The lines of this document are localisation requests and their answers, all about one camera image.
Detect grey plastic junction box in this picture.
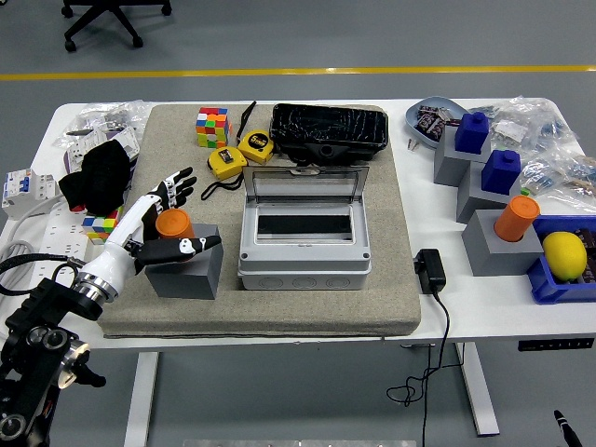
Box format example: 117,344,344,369
237,199,373,291

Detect blue block with knob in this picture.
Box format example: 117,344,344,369
481,148,522,196
454,111,491,155

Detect small yellow tape measure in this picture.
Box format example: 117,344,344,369
200,145,248,202

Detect white power cable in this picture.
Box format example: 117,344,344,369
0,195,66,285

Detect black crinkled plastic tray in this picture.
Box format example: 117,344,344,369
268,102,390,153

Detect white power strip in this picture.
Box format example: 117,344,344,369
40,199,102,264

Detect grey block with round hole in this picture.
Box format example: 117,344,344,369
461,208,547,278
143,223,224,301

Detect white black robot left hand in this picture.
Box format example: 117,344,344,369
82,166,223,292

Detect large yellow tape measure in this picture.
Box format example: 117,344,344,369
235,100,275,164

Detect blue-grey bowl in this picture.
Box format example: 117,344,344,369
404,96,469,150

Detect black office chair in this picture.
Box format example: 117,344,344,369
61,0,172,52

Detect black table control panel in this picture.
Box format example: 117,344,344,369
517,338,596,352

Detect yellow lemon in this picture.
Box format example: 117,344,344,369
542,231,589,282

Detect white table leg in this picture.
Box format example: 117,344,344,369
123,351,160,447
454,343,501,438

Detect clear plastic parts bags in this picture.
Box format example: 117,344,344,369
50,100,153,150

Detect dark wrapped parts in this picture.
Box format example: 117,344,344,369
415,104,462,140

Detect clear bags of small parts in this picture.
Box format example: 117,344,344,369
469,96,596,210

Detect white circuit breaker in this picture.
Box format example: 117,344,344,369
1,168,61,220

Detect blue storage bin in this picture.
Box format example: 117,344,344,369
526,214,596,305

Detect black cloth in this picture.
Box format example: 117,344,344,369
58,139,132,218

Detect grey-brown mat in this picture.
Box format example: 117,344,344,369
95,102,423,340

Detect dark components in bin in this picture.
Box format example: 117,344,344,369
576,226,596,286

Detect black power adapter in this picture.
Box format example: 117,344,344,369
413,249,447,294

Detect colourful puzzle cube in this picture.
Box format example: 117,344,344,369
195,106,232,149
81,204,125,245

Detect smoked transparent box lid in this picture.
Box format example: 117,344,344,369
241,165,371,206

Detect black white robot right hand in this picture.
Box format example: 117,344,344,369
552,409,586,447

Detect black adapter cord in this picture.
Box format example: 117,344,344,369
386,288,467,447

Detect orange cylinder battery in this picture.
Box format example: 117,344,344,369
493,195,541,242
155,208,195,241

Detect white wall socket package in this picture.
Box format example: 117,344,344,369
62,128,141,173

